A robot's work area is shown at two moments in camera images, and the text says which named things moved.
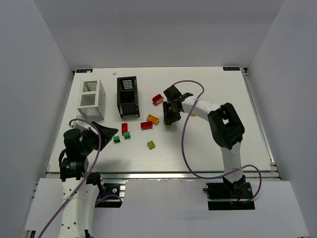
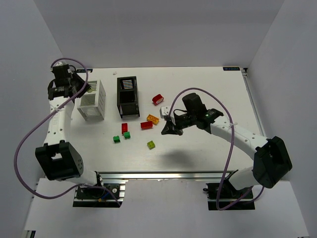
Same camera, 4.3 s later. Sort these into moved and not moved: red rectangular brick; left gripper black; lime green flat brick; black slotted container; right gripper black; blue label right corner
Moved: right gripper black; left gripper black
Not moved: red rectangular brick; blue label right corner; black slotted container; lime green flat brick
